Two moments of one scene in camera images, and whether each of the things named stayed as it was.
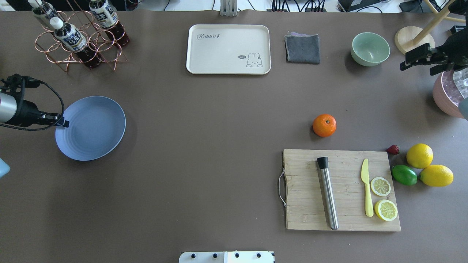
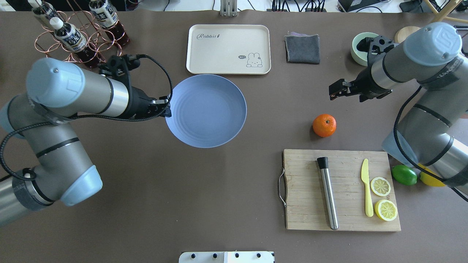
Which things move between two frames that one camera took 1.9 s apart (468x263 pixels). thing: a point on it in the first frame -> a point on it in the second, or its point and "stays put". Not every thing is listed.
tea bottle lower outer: (41, 7) stays put
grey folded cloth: (303, 48) stays put
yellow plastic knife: (364, 176) stays put
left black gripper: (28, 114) -> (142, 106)
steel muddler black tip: (323, 163) stays put
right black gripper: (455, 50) -> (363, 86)
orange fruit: (324, 125) stays put
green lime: (404, 175) stays put
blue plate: (97, 124) -> (208, 111)
